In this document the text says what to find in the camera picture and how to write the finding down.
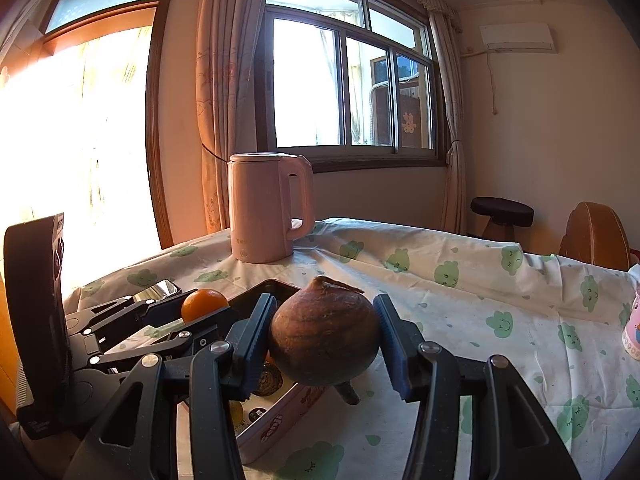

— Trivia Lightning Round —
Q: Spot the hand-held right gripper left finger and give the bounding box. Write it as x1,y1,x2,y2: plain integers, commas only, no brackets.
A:
65,293,278,480

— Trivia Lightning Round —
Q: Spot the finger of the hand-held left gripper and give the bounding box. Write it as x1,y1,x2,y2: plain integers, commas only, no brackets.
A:
66,291,184,342
89,308,239,377

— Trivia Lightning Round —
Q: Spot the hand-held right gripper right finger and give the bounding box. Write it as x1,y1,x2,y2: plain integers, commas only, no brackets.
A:
372,293,583,480

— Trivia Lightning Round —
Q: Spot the reddish brown stemmed fruit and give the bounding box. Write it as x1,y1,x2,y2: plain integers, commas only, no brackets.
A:
269,276,381,406

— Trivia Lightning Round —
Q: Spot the pink metal tin box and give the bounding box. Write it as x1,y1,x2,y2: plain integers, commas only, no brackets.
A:
107,278,333,463

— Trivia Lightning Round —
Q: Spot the white cloud print tablecloth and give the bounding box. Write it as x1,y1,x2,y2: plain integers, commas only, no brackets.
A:
62,217,640,480

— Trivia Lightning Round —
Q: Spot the pink electric kettle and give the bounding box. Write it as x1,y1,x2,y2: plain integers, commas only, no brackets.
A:
227,152,316,264

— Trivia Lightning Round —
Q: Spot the black round stool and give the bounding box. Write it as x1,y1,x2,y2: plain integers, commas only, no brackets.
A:
470,196,535,242

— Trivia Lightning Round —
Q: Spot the narrow beige curtain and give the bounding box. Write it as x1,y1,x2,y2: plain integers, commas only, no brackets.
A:
427,10,468,235

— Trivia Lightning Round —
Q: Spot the wide beige curtain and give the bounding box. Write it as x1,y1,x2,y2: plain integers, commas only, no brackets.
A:
195,0,276,236

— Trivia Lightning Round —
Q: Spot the brown leather armchair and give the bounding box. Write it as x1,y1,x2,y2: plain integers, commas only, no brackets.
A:
559,201,632,272

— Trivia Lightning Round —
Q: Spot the pink cartoon lidded cup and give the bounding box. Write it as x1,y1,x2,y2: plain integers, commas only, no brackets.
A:
620,287,640,361

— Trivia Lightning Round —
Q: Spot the sliding glass window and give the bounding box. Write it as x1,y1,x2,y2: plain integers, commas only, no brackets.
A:
255,0,448,173

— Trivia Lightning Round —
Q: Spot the white air conditioner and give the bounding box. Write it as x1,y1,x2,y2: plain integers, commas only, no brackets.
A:
479,22,557,54

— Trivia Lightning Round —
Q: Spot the wooden door frame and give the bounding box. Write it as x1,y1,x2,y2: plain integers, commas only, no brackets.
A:
0,0,183,251

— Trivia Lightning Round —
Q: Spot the air conditioner hose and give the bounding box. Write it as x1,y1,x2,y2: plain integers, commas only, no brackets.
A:
486,52,502,117

